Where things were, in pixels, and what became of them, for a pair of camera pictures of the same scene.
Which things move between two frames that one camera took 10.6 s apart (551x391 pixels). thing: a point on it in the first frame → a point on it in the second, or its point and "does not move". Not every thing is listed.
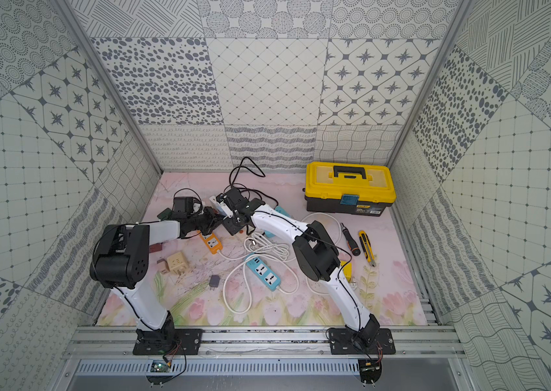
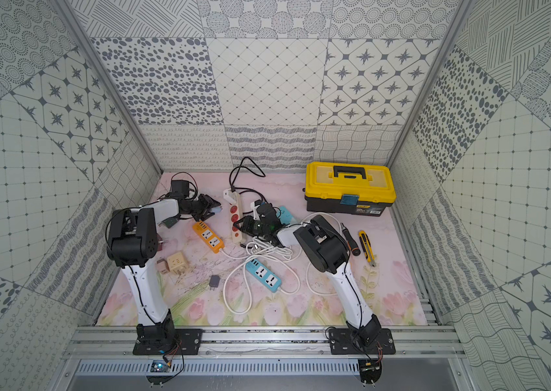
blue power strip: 264,273 does not move
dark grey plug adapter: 214,281 does not move
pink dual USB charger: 162,265 does not move
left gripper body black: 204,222 → 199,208
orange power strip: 211,241 does not move
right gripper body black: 231,224 → 255,228
